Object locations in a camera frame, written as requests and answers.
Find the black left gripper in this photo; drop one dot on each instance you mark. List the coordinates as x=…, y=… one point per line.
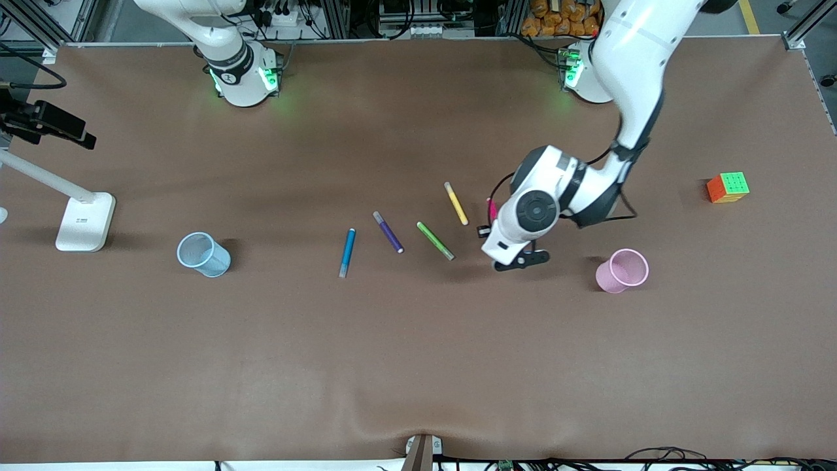
x=480, y=235

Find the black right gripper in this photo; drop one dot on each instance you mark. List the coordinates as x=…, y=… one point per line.
x=9, y=106

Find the pink marker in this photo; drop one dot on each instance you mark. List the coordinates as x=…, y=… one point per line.
x=492, y=210

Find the blue marker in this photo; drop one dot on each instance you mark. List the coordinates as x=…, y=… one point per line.
x=347, y=252

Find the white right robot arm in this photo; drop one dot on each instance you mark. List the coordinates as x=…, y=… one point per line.
x=239, y=85

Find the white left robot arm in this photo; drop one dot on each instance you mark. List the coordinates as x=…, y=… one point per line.
x=634, y=59

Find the yellow marker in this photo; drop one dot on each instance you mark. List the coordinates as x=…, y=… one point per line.
x=456, y=203

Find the green marker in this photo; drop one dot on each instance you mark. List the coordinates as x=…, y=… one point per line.
x=435, y=240

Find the white desk stand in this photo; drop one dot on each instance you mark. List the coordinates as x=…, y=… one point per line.
x=85, y=222

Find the pink mesh cup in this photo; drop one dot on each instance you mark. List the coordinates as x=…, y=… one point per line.
x=614, y=278

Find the purple marker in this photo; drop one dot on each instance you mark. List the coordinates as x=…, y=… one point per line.
x=388, y=233

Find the blue mesh cup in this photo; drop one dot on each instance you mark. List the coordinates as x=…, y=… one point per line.
x=212, y=261

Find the multicoloured puzzle cube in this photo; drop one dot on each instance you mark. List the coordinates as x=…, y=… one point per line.
x=732, y=186

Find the white power strip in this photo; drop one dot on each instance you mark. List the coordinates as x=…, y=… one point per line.
x=284, y=18

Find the orange snack bags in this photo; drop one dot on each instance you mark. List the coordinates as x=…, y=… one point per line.
x=556, y=16

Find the white connector strip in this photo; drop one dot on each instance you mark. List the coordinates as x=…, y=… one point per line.
x=418, y=29

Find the black castor wheel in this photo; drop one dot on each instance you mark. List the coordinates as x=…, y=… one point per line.
x=828, y=80

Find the aluminium frame profile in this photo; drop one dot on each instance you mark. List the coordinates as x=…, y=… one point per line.
x=337, y=16
x=88, y=16
x=510, y=16
x=807, y=23

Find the camera mount post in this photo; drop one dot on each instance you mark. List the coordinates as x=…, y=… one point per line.
x=420, y=454

